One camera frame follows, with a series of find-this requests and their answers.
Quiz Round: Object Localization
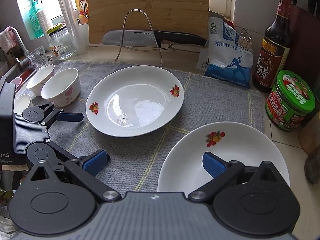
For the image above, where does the small white bowl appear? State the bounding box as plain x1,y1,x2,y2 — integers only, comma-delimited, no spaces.
14,94,33,114

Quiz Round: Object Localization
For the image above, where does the white floral bowl large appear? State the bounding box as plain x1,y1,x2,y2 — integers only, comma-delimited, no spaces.
41,68,81,107

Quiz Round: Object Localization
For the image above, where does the white floral plate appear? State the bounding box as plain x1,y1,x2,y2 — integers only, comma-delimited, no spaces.
86,66,184,138
157,122,290,195

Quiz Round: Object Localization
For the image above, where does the steel kitchen knife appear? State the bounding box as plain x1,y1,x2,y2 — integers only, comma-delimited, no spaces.
101,29,208,48

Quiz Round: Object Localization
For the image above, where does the clear drinking glass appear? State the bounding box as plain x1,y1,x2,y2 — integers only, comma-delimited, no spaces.
28,46,49,70

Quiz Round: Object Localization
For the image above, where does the chrome sink faucet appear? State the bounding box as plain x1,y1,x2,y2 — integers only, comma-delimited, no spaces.
1,27,29,67

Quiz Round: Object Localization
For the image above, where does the glass jar yellow lid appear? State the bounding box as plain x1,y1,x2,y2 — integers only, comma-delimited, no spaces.
47,23,75,60

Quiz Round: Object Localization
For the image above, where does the pink dish cloth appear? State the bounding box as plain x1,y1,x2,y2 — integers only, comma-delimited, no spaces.
0,27,17,53

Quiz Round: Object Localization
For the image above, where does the plastic wrap roll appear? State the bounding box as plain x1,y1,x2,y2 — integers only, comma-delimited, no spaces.
58,0,86,55

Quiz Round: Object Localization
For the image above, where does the grey checked table mat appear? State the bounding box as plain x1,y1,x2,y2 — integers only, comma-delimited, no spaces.
49,70,265,194

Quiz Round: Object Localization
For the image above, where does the green soap dispenser bottle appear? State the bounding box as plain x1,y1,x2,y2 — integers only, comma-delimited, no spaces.
28,0,43,38

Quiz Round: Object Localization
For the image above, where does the green lidded sauce jar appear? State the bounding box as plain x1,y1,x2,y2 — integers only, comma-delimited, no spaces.
265,70,316,131

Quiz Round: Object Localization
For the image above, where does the orange cooking wine jug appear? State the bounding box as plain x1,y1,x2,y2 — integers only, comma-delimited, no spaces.
73,0,90,25

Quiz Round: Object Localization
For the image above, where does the dark vinegar bottle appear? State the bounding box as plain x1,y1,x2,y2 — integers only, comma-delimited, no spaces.
252,0,292,93

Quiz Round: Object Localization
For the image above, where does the blue white salt bag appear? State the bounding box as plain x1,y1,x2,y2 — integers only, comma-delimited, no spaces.
196,17,253,88

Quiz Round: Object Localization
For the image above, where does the binder clip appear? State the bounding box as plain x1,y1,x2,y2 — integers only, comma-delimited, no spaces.
239,28,252,49

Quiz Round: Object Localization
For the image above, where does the bamboo cutting board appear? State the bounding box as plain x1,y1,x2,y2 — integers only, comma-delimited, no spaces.
88,0,209,44

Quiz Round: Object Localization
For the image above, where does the wire knife stand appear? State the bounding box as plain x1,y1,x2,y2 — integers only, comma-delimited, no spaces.
115,9,163,67

